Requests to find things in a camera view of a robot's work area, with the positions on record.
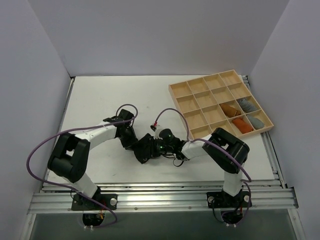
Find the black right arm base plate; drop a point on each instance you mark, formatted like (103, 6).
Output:
(222, 200)

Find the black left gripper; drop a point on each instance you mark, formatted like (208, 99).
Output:
(132, 143)

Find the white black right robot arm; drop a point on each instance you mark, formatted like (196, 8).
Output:
(228, 151)

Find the black pinstriped underwear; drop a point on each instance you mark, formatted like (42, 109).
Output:
(145, 149)

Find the grey striped rolled cloth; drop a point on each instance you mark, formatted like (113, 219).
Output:
(246, 106)

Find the brown rolled cloth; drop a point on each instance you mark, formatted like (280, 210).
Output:
(230, 111)

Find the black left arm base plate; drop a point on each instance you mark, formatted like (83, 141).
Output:
(81, 203)

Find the aluminium rail frame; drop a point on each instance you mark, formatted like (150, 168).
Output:
(163, 188)

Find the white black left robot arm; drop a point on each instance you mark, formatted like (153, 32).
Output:
(69, 157)

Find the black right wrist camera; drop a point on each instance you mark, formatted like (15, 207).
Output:
(162, 135)

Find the wooden compartment tray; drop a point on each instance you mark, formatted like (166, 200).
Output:
(221, 100)

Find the orange rolled cloth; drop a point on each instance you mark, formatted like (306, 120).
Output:
(242, 126)

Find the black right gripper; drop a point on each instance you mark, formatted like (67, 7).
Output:
(172, 147)

